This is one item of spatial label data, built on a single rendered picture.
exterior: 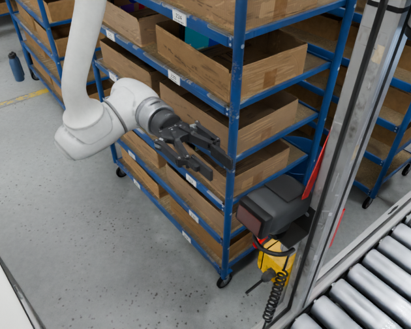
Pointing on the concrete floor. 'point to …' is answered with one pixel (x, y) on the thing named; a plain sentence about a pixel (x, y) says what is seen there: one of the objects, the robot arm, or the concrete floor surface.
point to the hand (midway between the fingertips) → (213, 162)
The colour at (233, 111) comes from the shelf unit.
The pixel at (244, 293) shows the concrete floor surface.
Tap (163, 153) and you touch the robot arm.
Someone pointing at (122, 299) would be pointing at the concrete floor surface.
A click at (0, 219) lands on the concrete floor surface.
